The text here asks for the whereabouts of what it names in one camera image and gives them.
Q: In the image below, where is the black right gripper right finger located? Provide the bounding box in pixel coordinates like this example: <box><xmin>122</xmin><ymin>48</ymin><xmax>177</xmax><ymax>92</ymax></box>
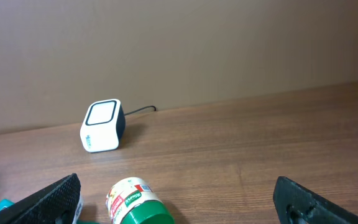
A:
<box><xmin>273</xmin><ymin>176</ymin><xmax>358</xmax><ymax>224</ymax></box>

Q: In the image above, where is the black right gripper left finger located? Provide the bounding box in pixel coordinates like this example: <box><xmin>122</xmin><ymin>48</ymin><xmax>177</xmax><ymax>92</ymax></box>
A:
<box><xmin>0</xmin><ymin>173</ymin><xmax>81</xmax><ymax>224</ymax></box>

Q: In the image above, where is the green 3M gloves package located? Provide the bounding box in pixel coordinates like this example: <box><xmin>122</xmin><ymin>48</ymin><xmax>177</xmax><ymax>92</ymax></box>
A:
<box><xmin>0</xmin><ymin>199</ymin><xmax>99</xmax><ymax>224</ymax></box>

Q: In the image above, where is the green lid spice jar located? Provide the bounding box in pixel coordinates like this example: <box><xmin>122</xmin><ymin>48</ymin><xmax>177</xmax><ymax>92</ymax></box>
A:
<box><xmin>106</xmin><ymin>177</ymin><xmax>175</xmax><ymax>224</ymax></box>

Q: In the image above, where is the white barcode scanner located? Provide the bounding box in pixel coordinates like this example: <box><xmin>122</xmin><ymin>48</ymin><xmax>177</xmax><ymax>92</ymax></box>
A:
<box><xmin>80</xmin><ymin>99</ymin><xmax>126</xmax><ymax>153</ymax></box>

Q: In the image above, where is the black scanner cable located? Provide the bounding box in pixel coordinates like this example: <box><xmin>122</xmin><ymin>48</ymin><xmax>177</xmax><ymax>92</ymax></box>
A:
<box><xmin>123</xmin><ymin>105</ymin><xmax>157</xmax><ymax>117</ymax></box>

